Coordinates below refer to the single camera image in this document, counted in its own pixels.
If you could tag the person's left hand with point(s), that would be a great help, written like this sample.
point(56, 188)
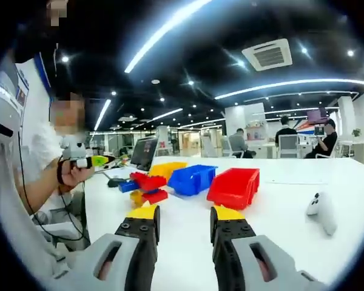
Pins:
point(74, 175)

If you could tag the person's white shirt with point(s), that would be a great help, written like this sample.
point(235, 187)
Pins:
point(44, 148)

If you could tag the black computer mouse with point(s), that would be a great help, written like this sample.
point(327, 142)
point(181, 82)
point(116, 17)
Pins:
point(115, 182)

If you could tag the red plastic bin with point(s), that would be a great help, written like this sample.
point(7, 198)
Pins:
point(233, 188)

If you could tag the ceiling air conditioner vent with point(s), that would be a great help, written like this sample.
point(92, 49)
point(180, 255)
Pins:
point(267, 54)

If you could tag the yellow plastic bin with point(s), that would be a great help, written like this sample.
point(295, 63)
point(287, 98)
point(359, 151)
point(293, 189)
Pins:
point(167, 169)

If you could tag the white paper sheet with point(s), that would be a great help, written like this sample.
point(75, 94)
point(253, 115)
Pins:
point(119, 173)

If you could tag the long ceiling light strip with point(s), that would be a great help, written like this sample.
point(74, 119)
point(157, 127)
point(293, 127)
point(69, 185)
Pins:
point(163, 33)

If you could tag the potted green plant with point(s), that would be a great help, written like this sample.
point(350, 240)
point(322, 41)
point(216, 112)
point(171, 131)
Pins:
point(357, 132)

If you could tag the blue toy block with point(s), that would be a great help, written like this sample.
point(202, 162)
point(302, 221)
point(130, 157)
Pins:
point(128, 186)
point(151, 191)

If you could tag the wall poster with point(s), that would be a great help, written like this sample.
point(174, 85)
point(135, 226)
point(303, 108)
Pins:
point(22, 96)

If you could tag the purple wall screen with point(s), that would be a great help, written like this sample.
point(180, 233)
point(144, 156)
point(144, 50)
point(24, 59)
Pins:
point(317, 115)

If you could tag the white handheld controller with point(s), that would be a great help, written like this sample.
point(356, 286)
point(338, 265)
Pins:
point(321, 212)

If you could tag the red toy block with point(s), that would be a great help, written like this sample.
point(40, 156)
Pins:
point(148, 181)
point(156, 196)

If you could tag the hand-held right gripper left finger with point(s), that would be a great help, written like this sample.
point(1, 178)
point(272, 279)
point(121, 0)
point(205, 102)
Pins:
point(133, 242)

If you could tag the open laptop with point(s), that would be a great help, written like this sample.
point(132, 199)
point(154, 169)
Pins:
point(144, 153)

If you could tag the yellow toy block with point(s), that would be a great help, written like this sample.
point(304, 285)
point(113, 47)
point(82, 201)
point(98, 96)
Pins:
point(136, 198)

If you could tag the blue plastic bin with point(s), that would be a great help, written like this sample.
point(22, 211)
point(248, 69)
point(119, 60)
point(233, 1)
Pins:
point(191, 180)

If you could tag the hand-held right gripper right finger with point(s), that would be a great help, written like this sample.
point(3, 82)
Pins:
point(233, 242)

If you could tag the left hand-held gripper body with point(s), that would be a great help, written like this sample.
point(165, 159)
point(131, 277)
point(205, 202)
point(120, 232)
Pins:
point(76, 150)

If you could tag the curved ceiling light strip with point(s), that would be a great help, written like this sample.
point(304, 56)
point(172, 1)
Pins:
point(291, 85)

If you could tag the short ceiling light strip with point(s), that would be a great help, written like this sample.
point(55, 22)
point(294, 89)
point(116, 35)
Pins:
point(165, 114)
point(102, 115)

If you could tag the white office chair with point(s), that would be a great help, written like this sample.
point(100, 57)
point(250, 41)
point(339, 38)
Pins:
point(288, 147)

